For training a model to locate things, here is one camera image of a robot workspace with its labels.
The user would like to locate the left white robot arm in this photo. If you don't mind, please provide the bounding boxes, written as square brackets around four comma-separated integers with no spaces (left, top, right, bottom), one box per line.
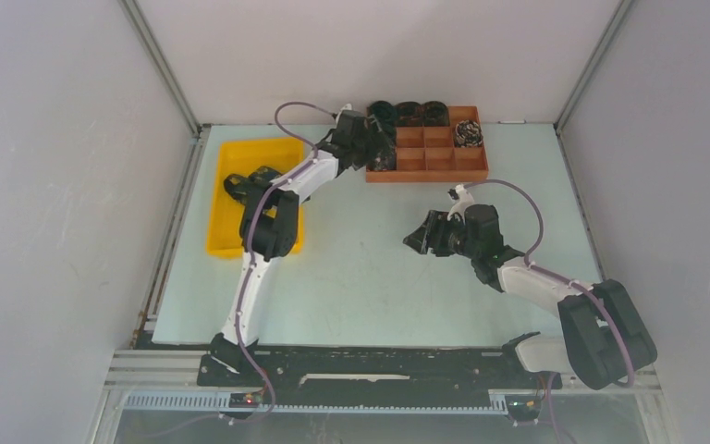
[210,109,392,386]

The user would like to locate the dark gold-patterned folded tie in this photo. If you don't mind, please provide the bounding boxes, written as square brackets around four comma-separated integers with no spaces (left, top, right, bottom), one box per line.
[223,166,282,208]

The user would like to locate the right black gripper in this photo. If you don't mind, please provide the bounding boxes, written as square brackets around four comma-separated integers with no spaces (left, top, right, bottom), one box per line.
[403,210,480,260]

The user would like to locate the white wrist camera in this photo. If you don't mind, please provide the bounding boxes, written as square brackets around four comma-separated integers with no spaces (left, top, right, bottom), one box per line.
[447,184,475,221]
[333,103,353,118]

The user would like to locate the rolled dark gold-patterned tie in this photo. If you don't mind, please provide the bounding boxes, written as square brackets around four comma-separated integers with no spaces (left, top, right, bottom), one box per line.
[422,101,449,127]

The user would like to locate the orange compartment tray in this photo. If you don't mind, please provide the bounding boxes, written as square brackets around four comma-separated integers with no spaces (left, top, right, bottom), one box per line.
[365,104,489,183]

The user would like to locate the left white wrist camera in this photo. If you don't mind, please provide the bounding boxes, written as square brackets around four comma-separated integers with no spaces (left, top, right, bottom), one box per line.
[333,103,353,118]

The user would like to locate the rolled dark red-patterned tie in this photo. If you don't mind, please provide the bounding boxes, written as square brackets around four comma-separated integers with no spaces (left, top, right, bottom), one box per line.
[395,101,424,128]

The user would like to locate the dark floral red-dotted tie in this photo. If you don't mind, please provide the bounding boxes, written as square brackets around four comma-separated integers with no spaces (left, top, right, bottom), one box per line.
[370,150,397,172]

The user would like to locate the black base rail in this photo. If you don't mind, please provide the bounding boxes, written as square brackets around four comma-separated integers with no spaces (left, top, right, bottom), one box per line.
[197,345,550,409]

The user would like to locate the white-patterned tie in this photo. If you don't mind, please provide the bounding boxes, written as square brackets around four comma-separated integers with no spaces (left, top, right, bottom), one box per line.
[453,119,484,148]

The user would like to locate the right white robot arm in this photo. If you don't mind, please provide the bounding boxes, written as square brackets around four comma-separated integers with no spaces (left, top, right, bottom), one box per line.
[403,204,658,389]

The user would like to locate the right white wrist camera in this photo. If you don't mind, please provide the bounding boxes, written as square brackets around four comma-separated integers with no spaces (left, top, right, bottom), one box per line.
[447,184,475,221]

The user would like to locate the yellow plastic bin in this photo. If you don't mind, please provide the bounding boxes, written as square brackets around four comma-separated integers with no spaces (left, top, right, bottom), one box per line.
[205,137,304,259]

